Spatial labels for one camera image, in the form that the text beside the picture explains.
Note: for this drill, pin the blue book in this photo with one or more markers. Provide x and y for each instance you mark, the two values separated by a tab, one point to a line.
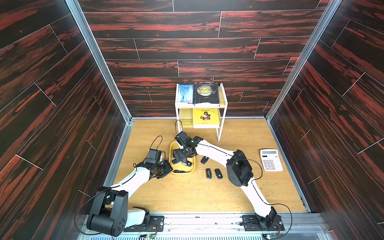
185	94

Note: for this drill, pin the black flip car key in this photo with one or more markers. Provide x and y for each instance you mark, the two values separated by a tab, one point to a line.
204	160

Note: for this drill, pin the aluminium rail frame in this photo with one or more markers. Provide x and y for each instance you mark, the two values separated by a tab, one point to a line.
227	226

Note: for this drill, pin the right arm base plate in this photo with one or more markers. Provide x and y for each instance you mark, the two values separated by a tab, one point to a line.
257	223

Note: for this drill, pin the white calculator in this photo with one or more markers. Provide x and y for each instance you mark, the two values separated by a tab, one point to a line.
270	160

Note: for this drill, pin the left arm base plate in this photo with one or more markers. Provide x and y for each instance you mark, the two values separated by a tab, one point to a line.
153	223

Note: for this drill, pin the black hardcover book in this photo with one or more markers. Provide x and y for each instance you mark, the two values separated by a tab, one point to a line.
206	93

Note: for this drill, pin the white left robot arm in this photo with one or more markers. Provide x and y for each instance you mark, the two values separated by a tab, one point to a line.
109	213

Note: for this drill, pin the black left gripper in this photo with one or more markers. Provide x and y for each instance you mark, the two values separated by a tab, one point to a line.
168	167

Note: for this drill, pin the yellow book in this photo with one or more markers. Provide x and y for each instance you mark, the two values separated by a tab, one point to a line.
204	118

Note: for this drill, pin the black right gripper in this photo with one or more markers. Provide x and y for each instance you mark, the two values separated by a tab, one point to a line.
182	154

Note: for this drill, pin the black car key with logo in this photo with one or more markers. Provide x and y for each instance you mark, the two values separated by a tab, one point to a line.
218	173

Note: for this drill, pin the yellow storage tray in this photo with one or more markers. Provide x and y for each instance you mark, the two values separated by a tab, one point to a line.
179	160

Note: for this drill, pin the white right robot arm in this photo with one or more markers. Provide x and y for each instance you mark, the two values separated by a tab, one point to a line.
239	172

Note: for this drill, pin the white metal shelf rack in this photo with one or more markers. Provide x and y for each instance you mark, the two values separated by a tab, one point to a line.
201	106

